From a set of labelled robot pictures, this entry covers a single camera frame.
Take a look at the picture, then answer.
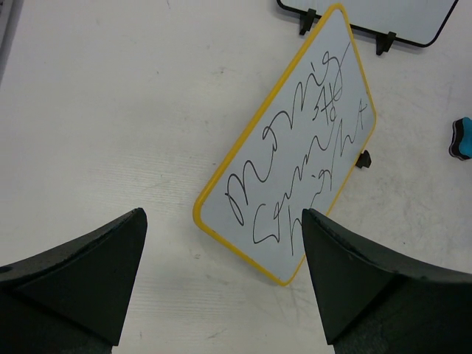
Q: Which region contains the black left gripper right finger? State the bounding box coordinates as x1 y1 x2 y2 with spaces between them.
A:
302 209 471 353

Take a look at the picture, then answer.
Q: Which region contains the metal whiteboard kickstand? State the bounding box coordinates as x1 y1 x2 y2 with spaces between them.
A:
355 150 372 169

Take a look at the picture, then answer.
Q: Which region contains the black whiteboard stand right foot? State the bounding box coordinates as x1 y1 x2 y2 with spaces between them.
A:
375 32 396 56

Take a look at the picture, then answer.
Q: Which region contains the black whiteboard stand foot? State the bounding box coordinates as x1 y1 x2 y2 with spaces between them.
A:
299 8 318 36
375 32 396 56

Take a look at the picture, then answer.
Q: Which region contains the black framed whiteboard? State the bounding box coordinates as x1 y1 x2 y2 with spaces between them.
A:
276 0 462 49

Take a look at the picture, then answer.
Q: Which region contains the blue felt eraser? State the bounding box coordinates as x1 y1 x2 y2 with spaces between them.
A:
448 117 472 161

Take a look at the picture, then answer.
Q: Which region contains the yellow framed whiteboard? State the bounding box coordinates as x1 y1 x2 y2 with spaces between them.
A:
192 4 377 286

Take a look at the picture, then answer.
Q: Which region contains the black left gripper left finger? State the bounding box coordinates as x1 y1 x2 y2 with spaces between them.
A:
1 208 148 353

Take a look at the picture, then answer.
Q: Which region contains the black whiteboard stand left foot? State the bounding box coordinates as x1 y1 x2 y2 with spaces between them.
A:
299 8 318 36

